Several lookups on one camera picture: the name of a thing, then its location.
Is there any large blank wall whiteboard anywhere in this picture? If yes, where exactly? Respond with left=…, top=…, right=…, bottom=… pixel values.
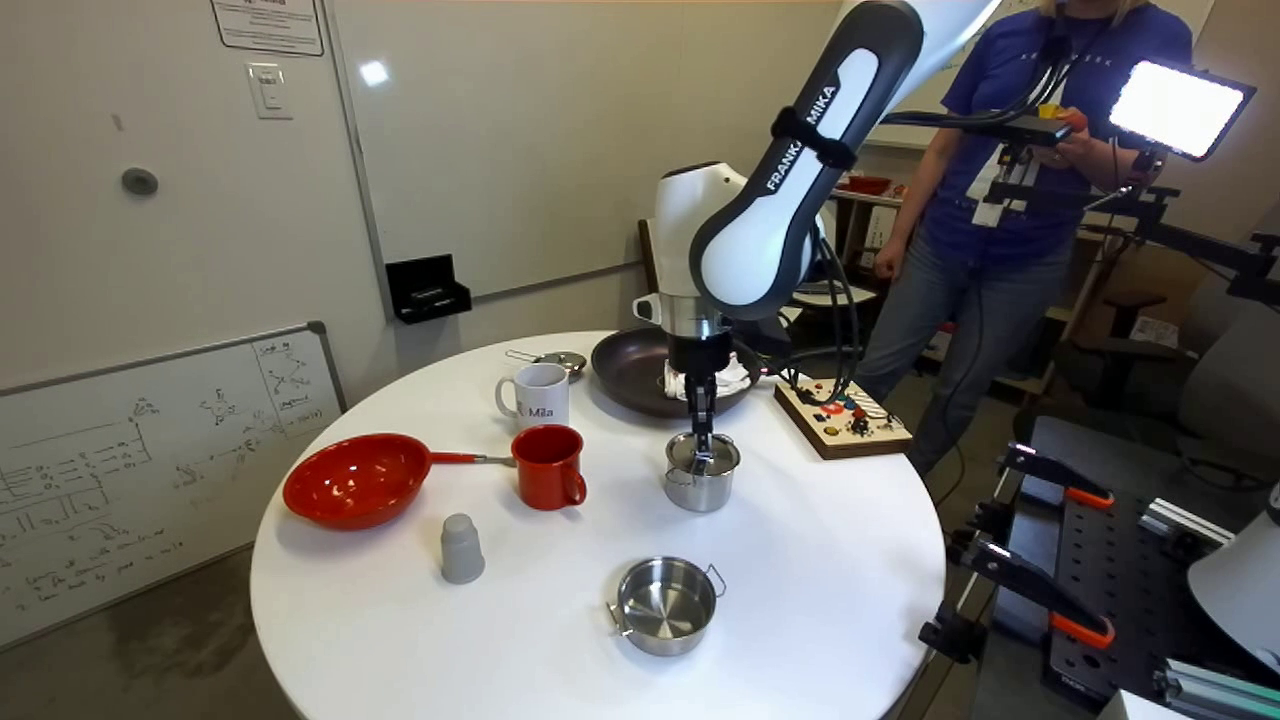
left=325, top=0, right=855, bottom=307

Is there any grey shaker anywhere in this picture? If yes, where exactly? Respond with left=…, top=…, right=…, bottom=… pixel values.
left=437, top=509, right=488, bottom=587

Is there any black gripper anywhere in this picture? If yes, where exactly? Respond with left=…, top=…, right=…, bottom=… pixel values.
left=663, top=329, right=739, bottom=463

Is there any person in blue shirt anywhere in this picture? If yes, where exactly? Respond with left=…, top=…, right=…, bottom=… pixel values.
left=850, top=0, right=1201, bottom=482

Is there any round grey wall knob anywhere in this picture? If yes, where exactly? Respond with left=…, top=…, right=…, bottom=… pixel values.
left=115, top=161, right=163, bottom=206

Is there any black wall holder box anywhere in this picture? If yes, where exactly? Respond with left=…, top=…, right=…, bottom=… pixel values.
left=382, top=251, right=477, bottom=329

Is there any red strainer pan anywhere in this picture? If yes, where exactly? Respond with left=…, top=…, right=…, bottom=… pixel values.
left=281, top=427, right=518, bottom=535

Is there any bright led light panel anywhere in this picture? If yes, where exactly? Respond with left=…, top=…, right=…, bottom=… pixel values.
left=1103, top=57, right=1260, bottom=163

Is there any white light switch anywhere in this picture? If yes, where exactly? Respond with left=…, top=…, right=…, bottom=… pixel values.
left=244, top=62, right=300, bottom=125

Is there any red enamel mug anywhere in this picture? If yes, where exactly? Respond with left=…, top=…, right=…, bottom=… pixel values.
left=509, top=420, right=592, bottom=517

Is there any white printed mug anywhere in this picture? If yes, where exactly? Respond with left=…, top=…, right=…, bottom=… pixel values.
left=492, top=355, right=577, bottom=427

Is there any black perforated stand plate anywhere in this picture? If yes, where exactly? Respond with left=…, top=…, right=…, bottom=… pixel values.
left=1017, top=413, right=1280, bottom=704

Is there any white cloth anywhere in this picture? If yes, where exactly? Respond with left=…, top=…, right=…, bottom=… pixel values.
left=661, top=360, right=758, bottom=407

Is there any wooden button control board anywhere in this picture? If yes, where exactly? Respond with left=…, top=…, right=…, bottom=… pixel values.
left=772, top=371, right=921, bottom=463

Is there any orange handled black clamp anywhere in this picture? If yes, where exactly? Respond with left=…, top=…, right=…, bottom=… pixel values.
left=914, top=529, right=1121, bottom=669
left=994, top=442, right=1121, bottom=522

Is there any thick black gripper cable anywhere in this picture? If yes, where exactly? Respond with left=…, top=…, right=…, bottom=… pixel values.
left=797, top=218, right=871, bottom=392

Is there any whiteboard with drawings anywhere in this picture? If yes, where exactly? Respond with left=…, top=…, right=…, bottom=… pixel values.
left=0, top=319, right=348, bottom=651

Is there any open steel pot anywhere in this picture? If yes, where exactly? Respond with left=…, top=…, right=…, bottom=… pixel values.
left=605, top=552, right=731, bottom=660

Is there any paper notice sheet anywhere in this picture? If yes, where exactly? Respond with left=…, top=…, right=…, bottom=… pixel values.
left=206, top=0, right=326, bottom=62

